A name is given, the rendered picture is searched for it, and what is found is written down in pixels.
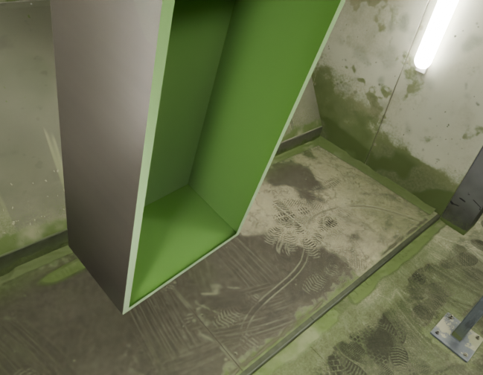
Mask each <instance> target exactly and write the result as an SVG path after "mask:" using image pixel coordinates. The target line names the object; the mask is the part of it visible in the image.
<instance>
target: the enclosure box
mask: <svg viewBox="0 0 483 375"><path fill-rule="evenodd" d="M50 2H51V21H52V31H53V41H54V60H55V71H56V81H57V100H58V110H59V120H60V140H61V150H62V160H63V179H64V190H65V209H66V219H67V229H68V246H69V248H70V249H71V250H72V251H73V252H74V253H75V255H76V256H77V258H78V259H79V260H80V262H81V263H82V264H83V265H84V266H85V267H86V269H87V270H88V271H89V273H90V274H91V276H92V277H93V278H94V279H95V280H96V282H97V283H98V284H99V286H100V287H101V288H102V290H103V291H104V292H105V293H106V294H107V296H108V297H109V298H110V300H111V301H112V303H113V304H114V305H115V306H116V307H117V308H118V310H119V311H120V312H121V314H122V315H123V314H125V313H126V312H128V311H129V310H131V309H132V308H133V307H135V306H136V305H138V304H140V303H141V302H142V301H144V300H145V299H146V298H148V297H150V296H151V295H152V294H153V293H155V292H157V291H158V290H160V289H161V288H162V287H163V286H165V285H167V284H168V283H170V282H171V281H172V280H174V279H175V278H177V277H178V276H180V275H181V274H182V273H184V272H186V271H187V270H189V268H191V267H192V266H194V265H196V264H197V263H198V262H199V261H201V260H203V259H204V258H206V257H207V256H208V255H210V254H211V253H213V252H214V251H216V250H217V249H218V248H220V247H221V246H223V245H225V244H226V243H227V242H228V241H230V240H232V239H233V238H235V237H236V236H237V235H238V234H239V233H240V230H241V228H242V226H243V223H244V222H245V220H246V217H247V215H248V213H249V211H250V208H251V206H252V204H253V202H254V200H255V197H256V196H257V194H258V191H259V189H260V186H261V185H262V182H263V180H264V178H265V176H266V173H267V171H268V169H269V166H270V164H271V163H272V160H273V158H274V156H275V154H276V152H277V150H278V147H279V145H280V143H281V140H282V138H283V136H284V134H285V132H286V130H287V127H288V126H289V124H290V121H291V119H292V117H293V114H294V112H295V110H296V108H297V106H298V103H299V101H300V99H301V96H302V95H303V93H304V90H305V88H306V86H307V84H308V82H309V80H310V77H311V75H312V73H313V70H314V68H315V67H316V64H317V62H318V60H319V57H320V56H321V53H322V51H323V49H324V47H325V44H326V42H327V40H328V38H329V35H330V33H331V31H332V30H333V26H334V25H335V23H336V20H337V18H338V16H339V14H340V12H341V9H342V7H343V5H344V3H345V0H50Z"/></svg>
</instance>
